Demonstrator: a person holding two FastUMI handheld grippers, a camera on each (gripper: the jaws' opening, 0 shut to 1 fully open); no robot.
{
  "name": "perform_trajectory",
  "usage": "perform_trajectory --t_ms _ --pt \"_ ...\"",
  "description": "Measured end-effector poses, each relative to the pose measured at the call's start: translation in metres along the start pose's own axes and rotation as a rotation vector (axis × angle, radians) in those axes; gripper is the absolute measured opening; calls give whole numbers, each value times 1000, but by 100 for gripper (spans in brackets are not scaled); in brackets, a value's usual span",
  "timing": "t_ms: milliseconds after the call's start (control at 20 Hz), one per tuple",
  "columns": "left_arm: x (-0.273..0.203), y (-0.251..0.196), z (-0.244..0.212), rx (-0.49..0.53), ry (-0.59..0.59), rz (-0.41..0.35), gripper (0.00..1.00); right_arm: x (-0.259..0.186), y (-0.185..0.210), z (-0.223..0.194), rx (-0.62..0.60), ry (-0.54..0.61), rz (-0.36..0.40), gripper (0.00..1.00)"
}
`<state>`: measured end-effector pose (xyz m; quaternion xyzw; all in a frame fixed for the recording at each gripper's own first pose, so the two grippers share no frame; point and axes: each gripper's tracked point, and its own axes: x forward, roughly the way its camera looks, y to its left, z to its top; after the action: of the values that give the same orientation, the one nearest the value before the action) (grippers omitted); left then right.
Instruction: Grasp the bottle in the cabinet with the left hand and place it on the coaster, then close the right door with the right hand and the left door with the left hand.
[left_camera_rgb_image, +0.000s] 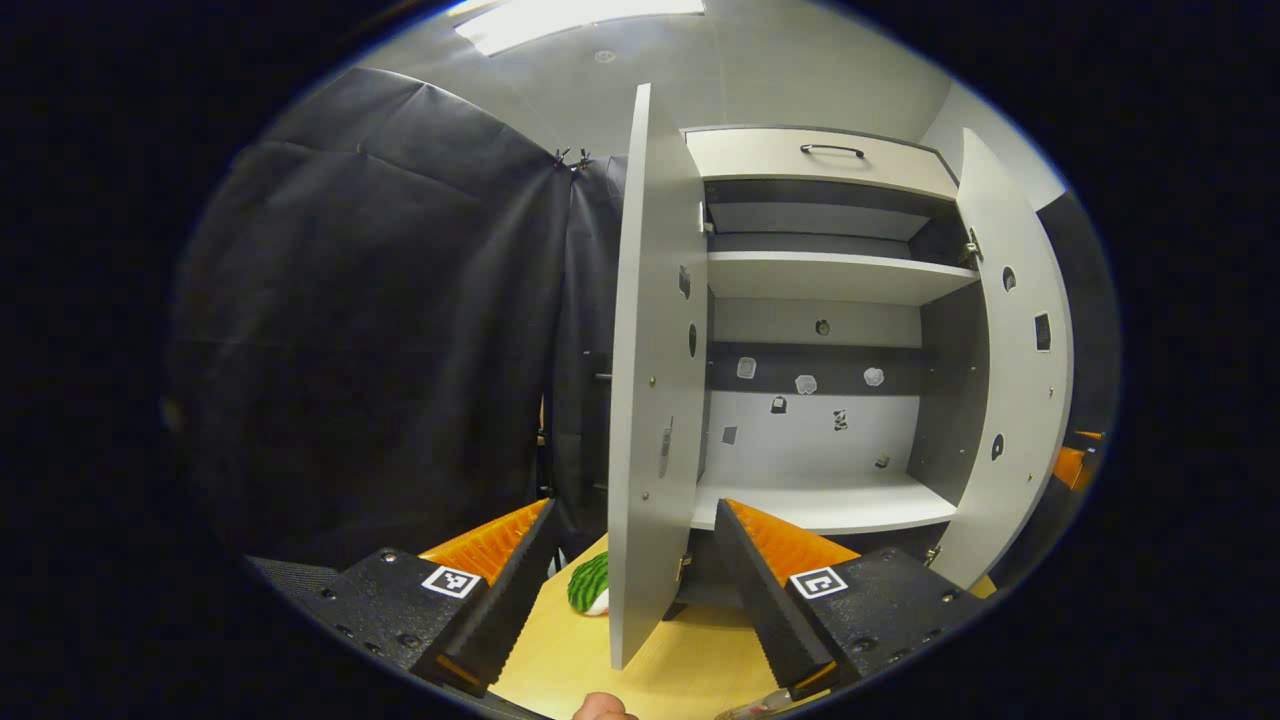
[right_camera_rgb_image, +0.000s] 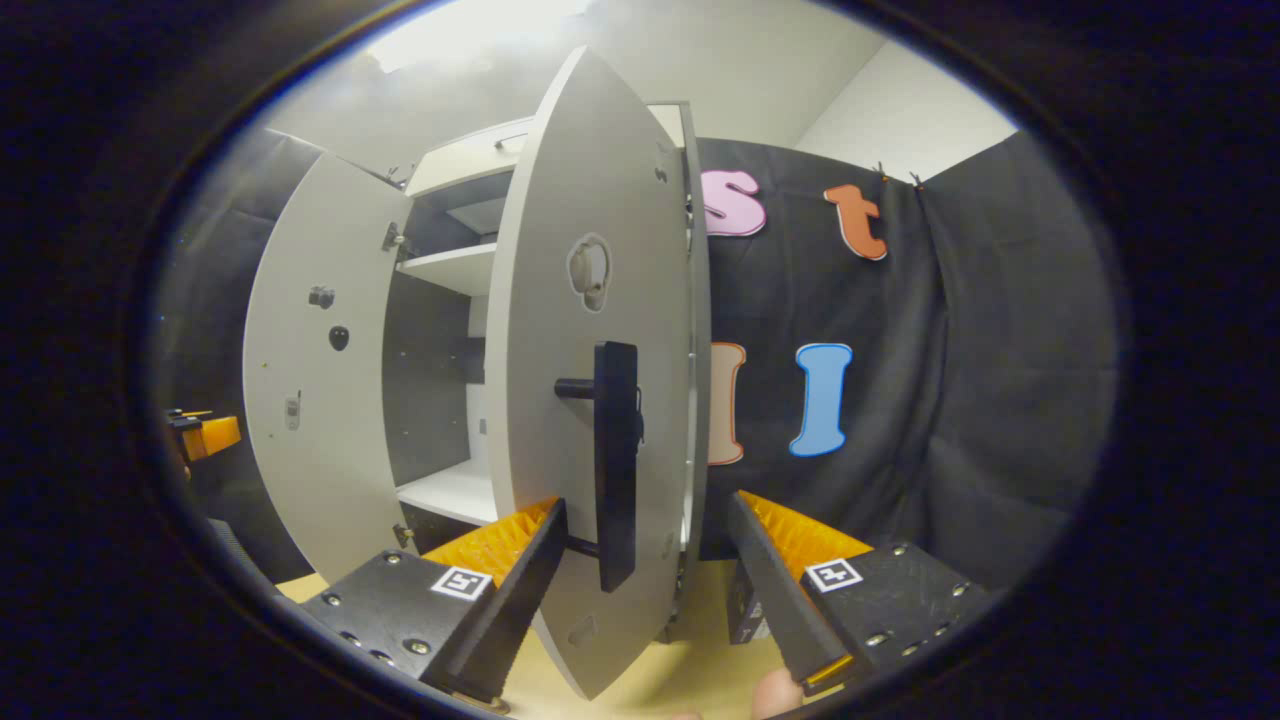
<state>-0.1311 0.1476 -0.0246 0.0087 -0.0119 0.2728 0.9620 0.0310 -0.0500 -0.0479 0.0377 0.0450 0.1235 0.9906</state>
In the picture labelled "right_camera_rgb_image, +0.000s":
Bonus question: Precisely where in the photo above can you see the black backdrop cloth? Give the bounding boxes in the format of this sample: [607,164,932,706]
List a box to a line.
[697,130,1119,593]

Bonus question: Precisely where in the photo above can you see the dark blue book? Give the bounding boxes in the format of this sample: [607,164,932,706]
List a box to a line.
[727,558,777,647]

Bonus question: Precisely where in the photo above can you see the white cabinet door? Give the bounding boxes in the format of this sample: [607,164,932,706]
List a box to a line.
[483,45,702,701]
[243,152,416,587]

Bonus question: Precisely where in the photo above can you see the white and grey cabinet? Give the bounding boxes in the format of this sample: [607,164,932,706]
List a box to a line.
[380,100,714,641]

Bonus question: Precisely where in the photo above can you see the white cabinet shelf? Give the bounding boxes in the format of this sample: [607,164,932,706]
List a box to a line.
[397,243,499,298]

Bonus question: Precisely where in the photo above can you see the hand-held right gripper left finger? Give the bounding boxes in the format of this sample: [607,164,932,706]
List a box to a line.
[300,497,570,704]

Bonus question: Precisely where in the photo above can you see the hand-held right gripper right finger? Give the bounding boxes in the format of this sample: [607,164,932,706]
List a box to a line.
[724,490,991,699]

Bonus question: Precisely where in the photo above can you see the black door handle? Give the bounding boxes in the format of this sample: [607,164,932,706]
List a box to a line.
[554,340,642,594]

